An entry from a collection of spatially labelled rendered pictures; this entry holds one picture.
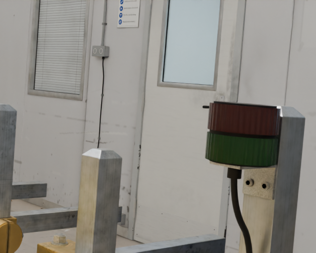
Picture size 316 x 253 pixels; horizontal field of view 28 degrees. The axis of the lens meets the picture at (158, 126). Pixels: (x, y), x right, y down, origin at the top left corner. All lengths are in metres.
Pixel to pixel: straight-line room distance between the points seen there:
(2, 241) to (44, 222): 0.13
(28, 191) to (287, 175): 0.84
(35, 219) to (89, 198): 0.31
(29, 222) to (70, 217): 0.08
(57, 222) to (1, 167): 0.17
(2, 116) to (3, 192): 0.11
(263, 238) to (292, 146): 0.08
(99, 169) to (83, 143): 4.57
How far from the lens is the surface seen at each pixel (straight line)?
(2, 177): 0.96
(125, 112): 4.86
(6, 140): 0.95
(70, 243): 0.84
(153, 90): 4.64
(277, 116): 0.52
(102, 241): 0.76
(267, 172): 0.56
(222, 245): 0.98
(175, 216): 4.48
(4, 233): 0.94
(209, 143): 0.52
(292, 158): 0.57
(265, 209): 0.56
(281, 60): 3.87
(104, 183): 0.74
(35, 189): 1.34
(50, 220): 1.07
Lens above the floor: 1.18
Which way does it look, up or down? 4 degrees down
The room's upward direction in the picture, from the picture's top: 5 degrees clockwise
